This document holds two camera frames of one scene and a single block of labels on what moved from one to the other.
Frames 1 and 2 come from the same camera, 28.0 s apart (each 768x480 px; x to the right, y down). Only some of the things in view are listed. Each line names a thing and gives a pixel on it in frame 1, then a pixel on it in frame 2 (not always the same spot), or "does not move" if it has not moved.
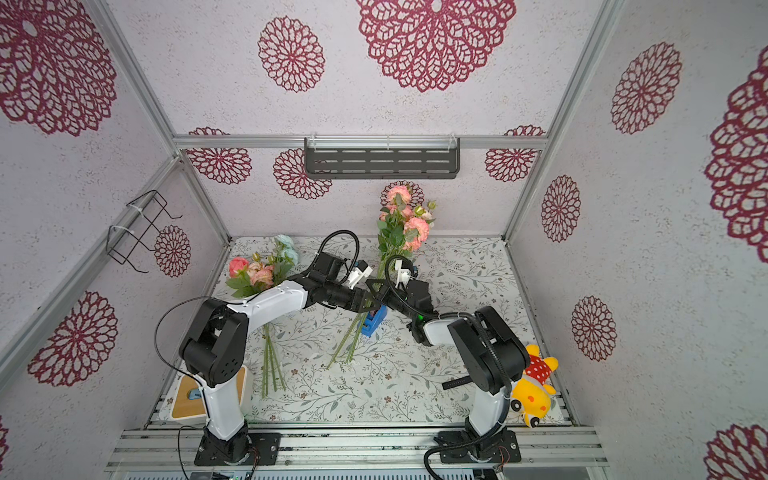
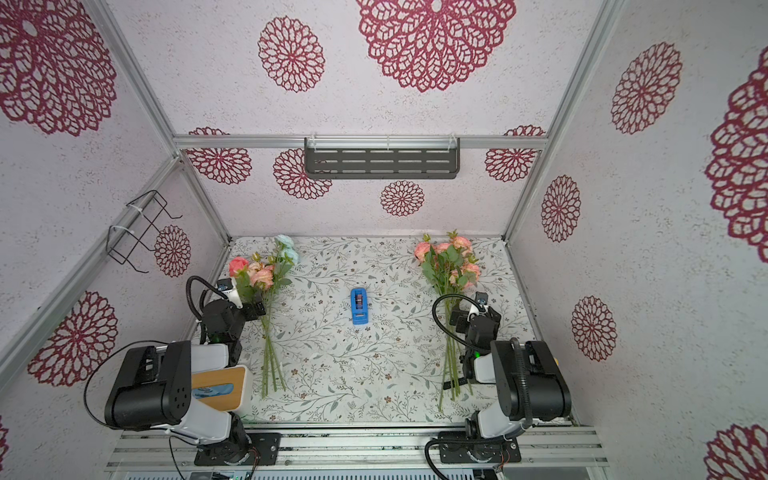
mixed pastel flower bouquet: (252, 274) does not move
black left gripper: (364, 298) -> (253, 313)
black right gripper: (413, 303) -> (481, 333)
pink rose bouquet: (403, 225) -> (451, 269)
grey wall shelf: (382, 157) does not move
